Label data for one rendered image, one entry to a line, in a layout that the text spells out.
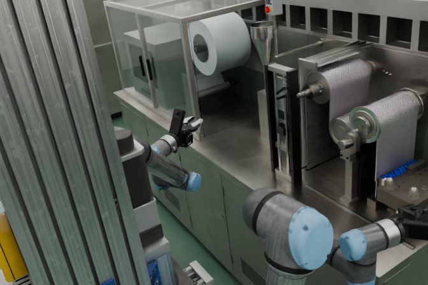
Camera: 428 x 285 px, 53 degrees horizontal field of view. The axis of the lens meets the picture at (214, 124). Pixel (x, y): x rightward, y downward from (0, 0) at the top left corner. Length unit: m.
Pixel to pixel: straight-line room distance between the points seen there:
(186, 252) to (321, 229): 2.20
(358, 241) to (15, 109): 0.88
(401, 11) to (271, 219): 1.22
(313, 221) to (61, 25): 0.62
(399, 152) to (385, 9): 0.60
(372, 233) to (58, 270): 0.78
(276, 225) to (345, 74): 1.06
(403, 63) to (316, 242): 1.19
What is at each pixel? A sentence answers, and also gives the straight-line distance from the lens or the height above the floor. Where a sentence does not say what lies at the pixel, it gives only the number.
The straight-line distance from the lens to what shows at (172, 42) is 2.41.
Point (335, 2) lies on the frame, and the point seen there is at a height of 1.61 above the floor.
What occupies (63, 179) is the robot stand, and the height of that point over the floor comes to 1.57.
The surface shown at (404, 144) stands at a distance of 1.89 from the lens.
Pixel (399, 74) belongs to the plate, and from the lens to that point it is 2.01.
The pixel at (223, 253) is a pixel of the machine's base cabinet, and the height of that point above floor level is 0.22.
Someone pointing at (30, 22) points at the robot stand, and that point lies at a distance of 0.85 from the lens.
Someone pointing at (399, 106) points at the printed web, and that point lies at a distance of 1.80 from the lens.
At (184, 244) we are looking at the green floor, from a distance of 3.15.
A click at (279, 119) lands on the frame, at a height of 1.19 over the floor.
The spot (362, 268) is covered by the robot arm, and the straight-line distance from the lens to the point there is 1.28.
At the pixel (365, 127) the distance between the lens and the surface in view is 1.71.
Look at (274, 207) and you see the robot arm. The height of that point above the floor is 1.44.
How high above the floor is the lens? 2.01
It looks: 25 degrees down
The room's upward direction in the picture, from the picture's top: 7 degrees counter-clockwise
